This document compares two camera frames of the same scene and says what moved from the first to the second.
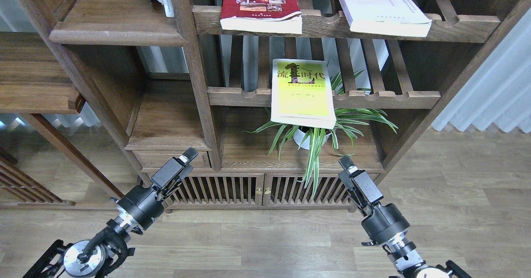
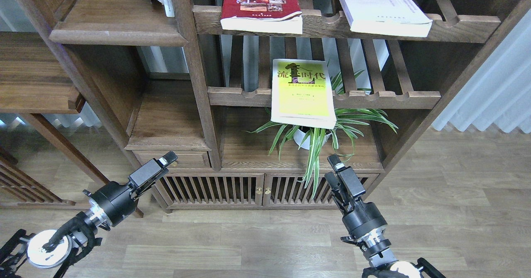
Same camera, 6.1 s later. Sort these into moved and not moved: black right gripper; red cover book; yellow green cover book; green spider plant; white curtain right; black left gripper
Moved: black left gripper; black right gripper
Not moved: yellow green cover book; white curtain right; red cover book; green spider plant
